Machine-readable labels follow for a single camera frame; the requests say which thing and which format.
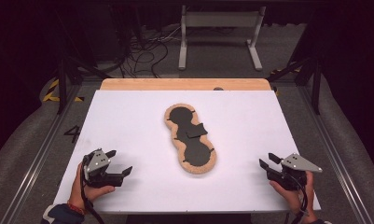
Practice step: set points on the black metal stand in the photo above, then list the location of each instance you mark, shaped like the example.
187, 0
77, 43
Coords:
315, 84
62, 84

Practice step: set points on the person's left hand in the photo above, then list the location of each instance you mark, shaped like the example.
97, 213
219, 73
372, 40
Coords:
82, 194

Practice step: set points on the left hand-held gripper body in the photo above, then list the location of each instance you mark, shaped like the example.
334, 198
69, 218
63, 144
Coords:
96, 165

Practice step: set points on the person's right hand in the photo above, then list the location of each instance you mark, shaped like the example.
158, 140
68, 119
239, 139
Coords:
295, 200

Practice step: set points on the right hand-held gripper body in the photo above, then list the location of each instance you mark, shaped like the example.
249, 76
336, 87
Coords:
295, 163

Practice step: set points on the aluminium floor rail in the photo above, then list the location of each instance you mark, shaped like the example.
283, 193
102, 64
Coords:
35, 165
337, 161

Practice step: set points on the white table board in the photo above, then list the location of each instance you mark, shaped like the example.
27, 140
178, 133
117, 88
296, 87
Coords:
128, 124

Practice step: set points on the wooden table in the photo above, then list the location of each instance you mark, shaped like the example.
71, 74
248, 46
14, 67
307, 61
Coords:
175, 84

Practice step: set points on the white metal stand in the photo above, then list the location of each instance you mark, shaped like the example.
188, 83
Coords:
218, 19

